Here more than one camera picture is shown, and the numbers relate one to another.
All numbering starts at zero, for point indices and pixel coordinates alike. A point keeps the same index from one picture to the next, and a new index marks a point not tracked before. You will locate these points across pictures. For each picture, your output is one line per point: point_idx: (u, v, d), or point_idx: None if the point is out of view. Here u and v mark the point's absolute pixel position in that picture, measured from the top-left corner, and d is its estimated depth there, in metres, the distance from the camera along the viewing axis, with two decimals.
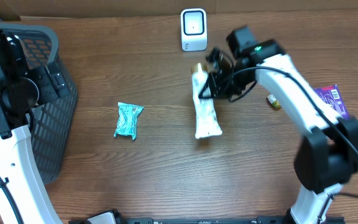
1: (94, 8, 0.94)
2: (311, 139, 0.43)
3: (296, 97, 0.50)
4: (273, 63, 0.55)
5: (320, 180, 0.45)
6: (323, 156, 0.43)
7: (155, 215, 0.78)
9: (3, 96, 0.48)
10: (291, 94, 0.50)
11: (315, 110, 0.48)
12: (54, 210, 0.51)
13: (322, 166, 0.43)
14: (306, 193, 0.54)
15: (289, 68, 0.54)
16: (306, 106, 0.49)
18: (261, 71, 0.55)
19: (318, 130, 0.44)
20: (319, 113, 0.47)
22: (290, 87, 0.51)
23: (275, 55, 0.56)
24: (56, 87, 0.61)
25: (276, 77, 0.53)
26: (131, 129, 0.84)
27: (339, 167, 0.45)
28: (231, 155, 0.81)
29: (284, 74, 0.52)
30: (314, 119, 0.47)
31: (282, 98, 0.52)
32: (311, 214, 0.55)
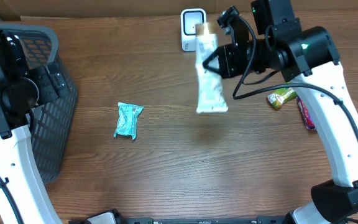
1: (94, 8, 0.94)
2: (355, 201, 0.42)
3: (344, 135, 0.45)
4: (322, 74, 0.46)
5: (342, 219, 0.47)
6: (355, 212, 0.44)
7: (155, 215, 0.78)
9: (3, 96, 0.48)
10: (337, 128, 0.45)
11: None
12: (55, 210, 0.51)
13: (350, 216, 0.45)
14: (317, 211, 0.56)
15: (340, 88, 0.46)
16: (353, 147, 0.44)
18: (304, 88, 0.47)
19: None
20: None
22: (338, 119, 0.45)
23: (323, 60, 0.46)
24: (56, 87, 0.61)
25: (322, 101, 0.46)
26: (131, 129, 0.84)
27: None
28: (232, 155, 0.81)
29: (334, 101, 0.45)
30: None
31: (322, 124, 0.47)
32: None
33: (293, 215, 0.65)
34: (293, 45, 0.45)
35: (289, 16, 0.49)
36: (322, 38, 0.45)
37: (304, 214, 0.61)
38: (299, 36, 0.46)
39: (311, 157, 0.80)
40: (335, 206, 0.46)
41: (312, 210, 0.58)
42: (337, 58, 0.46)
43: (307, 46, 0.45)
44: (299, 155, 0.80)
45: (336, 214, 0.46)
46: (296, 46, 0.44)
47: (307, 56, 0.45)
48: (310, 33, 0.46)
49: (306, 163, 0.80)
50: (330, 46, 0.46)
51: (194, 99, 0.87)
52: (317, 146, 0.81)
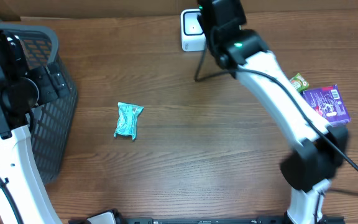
1: (94, 8, 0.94)
2: (304, 154, 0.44)
3: (283, 103, 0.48)
4: (256, 63, 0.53)
5: (310, 185, 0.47)
6: (314, 168, 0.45)
7: (154, 215, 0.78)
9: (3, 96, 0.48)
10: (276, 99, 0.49)
11: (304, 119, 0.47)
12: (54, 210, 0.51)
13: (313, 175, 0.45)
14: (298, 193, 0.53)
15: (275, 69, 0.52)
16: (294, 113, 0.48)
18: (243, 75, 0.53)
19: (309, 143, 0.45)
20: (309, 124, 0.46)
22: (276, 94, 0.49)
23: (256, 51, 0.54)
24: (56, 87, 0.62)
25: (262, 82, 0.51)
26: (131, 129, 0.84)
27: (330, 172, 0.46)
28: (231, 155, 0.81)
29: (270, 79, 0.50)
30: (304, 129, 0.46)
31: (268, 104, 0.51)
32: (307, 213, 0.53)
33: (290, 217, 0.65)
34: (230, 48, 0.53)
35: (231, 17, 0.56)
36: (255, 41, 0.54)
37: (293, 208, 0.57)
38: (235, 38, 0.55)
39: None
40: (294, 169, 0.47)
41: (296, 198, 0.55)
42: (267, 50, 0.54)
43: (241, 46, 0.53)
44: None
45: (299, 176, 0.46)
46: (233, 49, 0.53)
47: (242, 53, 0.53)
48: (245, 36, 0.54)
49: None
50: (261, 42, 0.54)
51: (194, 99, 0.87)
52: None
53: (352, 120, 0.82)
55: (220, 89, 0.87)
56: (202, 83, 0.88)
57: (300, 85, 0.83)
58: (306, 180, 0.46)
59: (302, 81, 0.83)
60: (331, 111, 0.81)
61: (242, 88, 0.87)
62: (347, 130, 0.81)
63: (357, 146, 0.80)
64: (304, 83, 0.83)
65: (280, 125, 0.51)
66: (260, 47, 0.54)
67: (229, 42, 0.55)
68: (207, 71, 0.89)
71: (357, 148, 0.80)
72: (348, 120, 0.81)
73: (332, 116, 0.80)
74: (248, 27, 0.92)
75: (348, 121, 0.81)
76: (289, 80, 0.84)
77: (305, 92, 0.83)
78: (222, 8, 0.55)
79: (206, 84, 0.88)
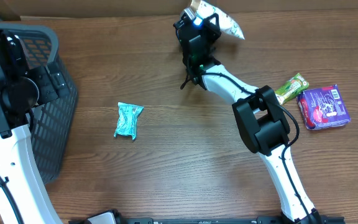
1: (93, 8, 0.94)
2: (237, 106, 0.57)
3: (224, 84, 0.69)
4: (211, 68, 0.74)
5: (255, 136, 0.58)
6: (249, 117, 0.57)
7: (155, 215, 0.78)
9: (3, 96, 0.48)
10: (221, 84, 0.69)
11: (239, 88, 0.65)
12: (54, 210, 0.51)
13: (252, 126, 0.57)
14: (272, 175, 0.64)
15: (223, 70, 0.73)
16: (233, 88, 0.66)
18: (205, 76, 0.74)
19: (241, 101, 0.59)
20: (242, 90, 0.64)
22: (221, 81, 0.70)
23: (212, 65, 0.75)
24: (56, 86, 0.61)
25: (214, 78, 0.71)
26: (131, 129, 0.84)
27: (269, 127, 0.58)
28: (231, 155, 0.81)
29: (218, 75, 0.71)
30: (240, 95, 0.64)
31: (220, 93, 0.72)
32: (285, 189, 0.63)
33: (284, 211, 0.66)
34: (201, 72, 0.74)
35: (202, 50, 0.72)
36: (214, 66, 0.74)
37: (282, 200, 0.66)
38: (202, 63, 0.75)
39: (311, 157, 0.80)
40: (243, 135, 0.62)
41: (276, 183, 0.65)
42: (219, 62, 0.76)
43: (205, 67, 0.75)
44: (299, 156, 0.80)
45: (247, 137, 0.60)
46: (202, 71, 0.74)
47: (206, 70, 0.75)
48: (207, 63, 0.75)
49: (306, 163, 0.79)
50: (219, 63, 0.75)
51: (194, 98, 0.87)
52: (317, 147, 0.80)
53: (352, 120, 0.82)
55: None
56: None
57: (300, 85, 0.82)
58: (248, 130, 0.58)
59: (302, 81, 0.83)
60: (331, 111, 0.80)
61: None
62: (347, 130, 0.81)
63: (357, 146, 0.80)
64: (304, 83, 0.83)
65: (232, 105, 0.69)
66: (216, 63, 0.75)
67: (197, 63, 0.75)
68: None
71: (357, 148, 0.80)
72: (348, 120, 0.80)
73: (332, 116, 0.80)
74: (248, 27, 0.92)
75: (348, 121, 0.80)
76: (289, 80, 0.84)
77: (304, 91, 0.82)
78: (197, 43, 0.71)
79: None
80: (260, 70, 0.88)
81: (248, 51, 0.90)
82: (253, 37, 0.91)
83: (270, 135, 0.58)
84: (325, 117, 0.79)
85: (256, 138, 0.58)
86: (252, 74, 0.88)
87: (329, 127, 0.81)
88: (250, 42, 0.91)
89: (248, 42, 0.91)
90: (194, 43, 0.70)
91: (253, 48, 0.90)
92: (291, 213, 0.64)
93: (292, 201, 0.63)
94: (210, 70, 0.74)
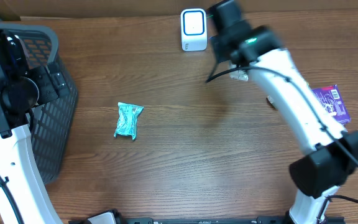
1: (93, 9, 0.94)
2: (318, 162, 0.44)
3: (294, 102, 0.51)
4: (270, 60, 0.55)
5: (319, 190, 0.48)
6: (324, 175, 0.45)
7: (155, 215, 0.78)
9: (3, 95, 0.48)
10: (288, 98, 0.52)
11: (318, 124, 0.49)
12: (54, 210, 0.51)
13: (322, 182, 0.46)
14: (304, 197, 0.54)
15: (289, 68, 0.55)
16: (308, 116, 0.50)
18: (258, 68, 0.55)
19: (324, 152, 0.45)
20: (324, 128, 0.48)
22: (290, 92, 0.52)
23: (271, 50, 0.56)
24: (56, 86, 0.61)
25: (275, 82, 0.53)
26: (131, 129, 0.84)
27: (339, 180, 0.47)
28: (231, 155, 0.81)
29: (284, 79, 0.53)
30: (319, 134, 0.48)
31: (277, 100, 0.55)
32: (310, 217, 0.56)
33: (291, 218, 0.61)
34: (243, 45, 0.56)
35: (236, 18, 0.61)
36: (270, 50, 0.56)
37: (296, 209, 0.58)
38: (248, 35, 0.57)
39: None
40: (303, 177, 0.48)
41: (300, 201, 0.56)
42: (279, 47, 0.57)
43: (255, 41, 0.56)
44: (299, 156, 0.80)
45: (308, 186, 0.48)
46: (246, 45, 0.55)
47: (255, 49, 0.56)
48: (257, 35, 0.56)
49: None
50: (273, 39, 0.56)
51: (194, 99, 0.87)
52: None
53: (352, 120, 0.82)
55: (220, 89, 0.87)
56: (202, 83, 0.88)
57: None
58: (316, 186, 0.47)
59: None
60: (331, 111, 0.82)
61: (242, 87, 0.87)
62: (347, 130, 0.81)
63: None
64: None
65: (291, 126, 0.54)
66: (270, 42, 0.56)
67: (242, 38, 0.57)
68: (207, 71, 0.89)
71: None
72: (348, 120, 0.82)
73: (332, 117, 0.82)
74: None
75: (348, 121, 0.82)
76: None
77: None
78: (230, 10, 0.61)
79: (206, 84, 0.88)
80: None
81: None
82: None
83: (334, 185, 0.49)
84: None
85: (318, 191, 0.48)
86: None
87: None
88: None
89: None
90: (226, 8, 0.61)
91: None
92: None
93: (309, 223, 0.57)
94: (263, 57, 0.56)
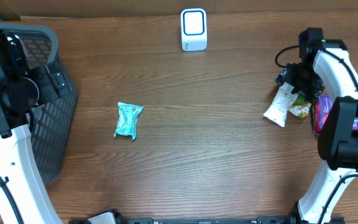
1: (93, 8, 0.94)
2: (343, 101, 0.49)
3: (341, 74, 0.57)
4: (334, 50, 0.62)
5: (338, 142, 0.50)
6: (346, 121, 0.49)
7: (155, 215, 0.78)
9: (3, 96, 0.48)
10: (337, 72, 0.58)
11: (354, 86, 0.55)
12: (55, 211, 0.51)
13: (342, 130, 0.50)
14: (319, 178, 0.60)
15: (347, 58, 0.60)
16: (347, 81, 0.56)
18: (321, 51, 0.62)
19: (350, 99, 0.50)
20: (357, 89, 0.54)
22: (340, 69, 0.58)
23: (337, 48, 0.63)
24: (57, 86, 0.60)
25: (330, 61, 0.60)
26: (131, 129, 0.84)
27: None
28: (231, 155, 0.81)
29: (338, 60, 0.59)
30: (352, 93, 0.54)
31: (327, 79, 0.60)
32: (316, 204, 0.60)
33: (299, 208, 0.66)
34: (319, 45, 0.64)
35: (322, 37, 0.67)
36: (337, 48, 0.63)
37: (305, 198, 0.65)
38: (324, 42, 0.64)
39: (311, 157, 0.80)
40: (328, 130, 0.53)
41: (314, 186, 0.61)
42: (346, 48, 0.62)
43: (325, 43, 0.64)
44: (299, 156, 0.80)
45: (329, 138, 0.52)
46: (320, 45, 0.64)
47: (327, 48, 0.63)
48: (330, 42, 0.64)
49: (306, 163, 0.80)
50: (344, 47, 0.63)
51: (194, 99, 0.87)
52: None
53: None
55: (220, 89, 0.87)
56: (202, 83, 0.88)
57: None
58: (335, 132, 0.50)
59: None
60: None
61: (242, 87, 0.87)
62: None
63: None
64: None
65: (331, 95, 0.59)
66: (341, 46, 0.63)
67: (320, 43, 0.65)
68: (207, 71, 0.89)
71: None
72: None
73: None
74: (248, 27, 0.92)
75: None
76: None
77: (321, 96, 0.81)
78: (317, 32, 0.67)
79: (206, 84, 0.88)
80: (260, 70, 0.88)
81: (248, 51, 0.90)
82: (253, 37, 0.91)
83: (354, 153, 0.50)
84: None
85: (337, 145, 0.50)
86: (252, 74, 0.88)
87: None
88: (251, 42, 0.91)
89: (248, 42, 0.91)
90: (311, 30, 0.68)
91: (253, 48, 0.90)
92: (304, 214, 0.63)
93: (315, 209, 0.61)
94: (331, 50, 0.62)
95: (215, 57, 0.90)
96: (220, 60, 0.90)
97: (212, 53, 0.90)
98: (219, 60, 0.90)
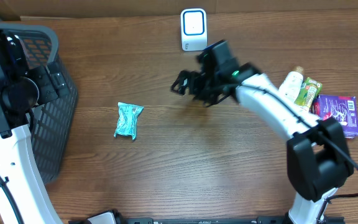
1: (93, 8, 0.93)
2: (296, 144, 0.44)
3: (273, 107, 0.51)
4: (253, 80, 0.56)
5: (312, 183, 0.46)
6: (309, 161, 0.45)
7: (155, 215, 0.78)
9: (3, 96, 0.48)
10: (269, 107, 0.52)
11: (293, 117, 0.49)
12: (55, 210, 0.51)
13: (311, 171, 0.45)
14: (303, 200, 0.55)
15: (268, 85, 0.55)
16: (283, 114, 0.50)
18: (241, 89, 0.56)
19: (299, 136, 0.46)
20: (299, 119, 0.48)
22: (270, 102, 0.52)
23: (254, 76, 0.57)
24: (56, 86, 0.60)
25: (256, 96, 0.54)
26: (131, 129, 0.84)
27: (329, 170, 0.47)
28: (231, 155, 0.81)
29: (261, 91, 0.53)
30: (296, 126, 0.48)
31: (263, 116, 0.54)
32: (309, 218, 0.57)
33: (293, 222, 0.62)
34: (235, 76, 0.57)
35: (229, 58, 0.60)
36: (253, 75, 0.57)
37: (295, 211, 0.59)
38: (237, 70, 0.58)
39: None
40: (294, 172, 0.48)
41: (299, 203, 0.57)
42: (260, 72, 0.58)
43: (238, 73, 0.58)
44: None
45: (300, 180, 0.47)
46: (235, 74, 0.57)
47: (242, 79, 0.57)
48: (243, 70, 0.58)
49: None
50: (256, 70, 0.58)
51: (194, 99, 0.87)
52: None
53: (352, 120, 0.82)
55: None
56: None
57: (315, 89, 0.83)
58: (305, 177, 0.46)
59: (315, 84, 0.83)
60: (342, 121, 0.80)
61: None
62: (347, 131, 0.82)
63: (357, 146, 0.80)
64: (318, 86, 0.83)
65: (275, 130, 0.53)
66: (255, 71, 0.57)
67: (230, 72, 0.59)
68: None
71: (357, 149, 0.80)
72: (357, 133, 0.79)
73: (342, 126, 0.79)
74: (248, 27, 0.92)
75: None
76: (304, 86, 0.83)
77: (320, 96, 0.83)
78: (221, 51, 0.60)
79: None
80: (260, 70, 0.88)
81: (248, 51, 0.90)
82: (253, 37, 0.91)
83: (330, 181, 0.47)
84: None
85: (312, 185, 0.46)
86: None
87: None
88: (250, 42, 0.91)
89: (249, 42, 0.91)
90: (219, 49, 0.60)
91: (253, 48, 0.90)
92: None
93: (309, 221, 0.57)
94: (249, 80, 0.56)
95: None
96: None
97: None
98: None
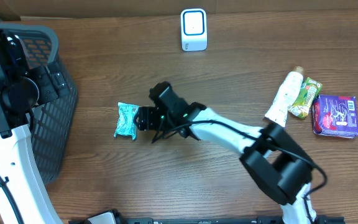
1: (93, 8, 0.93)
2: (247, 160, 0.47)
3: (222, 132, 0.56)
4: (200, 114, 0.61)
5: (278, 187, 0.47)
6: (265, 167, 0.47)
7: (154, 215, 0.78)
9: (3, 96, 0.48)
10: (219, 134, 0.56)
11: (239, 134, 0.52)
12: (55, 210, 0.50)
13: (270, 177, 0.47)
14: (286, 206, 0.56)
15: (214, 114, 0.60)
16: (231, 135, 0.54)
18: (193, 127, 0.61)
19: (249, 151, 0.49)
20: (244, 135, 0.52)
22: (218, 129, 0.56)
23: (201, 112, 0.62)
24: (56, 86, 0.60)
25: (206, 128, 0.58)
26: (131, 129, 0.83)
27: (291, 171, 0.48)
28: (231, 155, 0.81)
29: (209, 122, 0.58)
30: (244, 142, 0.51)
31: (220, 143, 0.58)
32: (301, 219, 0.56)
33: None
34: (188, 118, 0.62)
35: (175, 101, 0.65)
36: (200, 112, 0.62)
37: (287, 216, 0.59)
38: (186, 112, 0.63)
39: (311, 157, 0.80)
40: (260, 182, 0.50)
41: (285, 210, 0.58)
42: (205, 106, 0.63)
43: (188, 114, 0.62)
44: None
45: (267, 189, 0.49)
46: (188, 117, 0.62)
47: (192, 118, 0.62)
48: (191, 110, 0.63)
49: None
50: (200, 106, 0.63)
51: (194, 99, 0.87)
52: (317, 147, 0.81)
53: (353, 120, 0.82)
55: (220, 89, 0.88)
56: (202, 83, 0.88)
57: (315, 89, 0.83)
58: (267, 184, 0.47)
59: (315, 84, 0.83)
60: (342, 121, 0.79)
61: (242, 87, 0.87)
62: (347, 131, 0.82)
63: None
64: (318, 86, 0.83)
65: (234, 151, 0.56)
66: (201, 108, 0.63)
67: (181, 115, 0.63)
68: (208, 71, 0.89)
71: (357, 149, 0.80)
72: (357, 133, 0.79)
73: (342, 126, 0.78)
74: (248, 27, 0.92)
75: None
76: (303, 87, 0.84)
77: (320, 96, 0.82)
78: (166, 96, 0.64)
79: (206, 84, 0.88)
80: (260, 70, 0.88)
81: (248, 51, 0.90)
82: (253, 37, 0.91)
83: (296, 180, 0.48)
84: (334, 124, 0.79)
85: (280, 189, 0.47)
86: (252, 74, 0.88)
87: (337, 136, 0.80)
88: (250, 42, 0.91)
89: (248, 42, 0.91)
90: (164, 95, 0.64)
91: (253, 48, 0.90)
92: None
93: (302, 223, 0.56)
94: (198, 117, 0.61)
95: (215, 57, 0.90)
96: (220, 60, 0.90)
97: (212, 53, 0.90)
98: (219, 60, 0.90)
